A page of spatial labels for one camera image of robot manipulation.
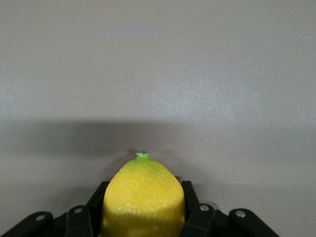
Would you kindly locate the yellow lemon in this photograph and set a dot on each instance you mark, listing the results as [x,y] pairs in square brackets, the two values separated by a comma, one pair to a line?
[143,197]

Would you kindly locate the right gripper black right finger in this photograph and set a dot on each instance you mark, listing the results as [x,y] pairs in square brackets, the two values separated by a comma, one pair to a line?
[205,222]

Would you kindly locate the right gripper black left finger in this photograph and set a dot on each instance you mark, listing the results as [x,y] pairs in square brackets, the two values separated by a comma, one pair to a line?
[79,222]

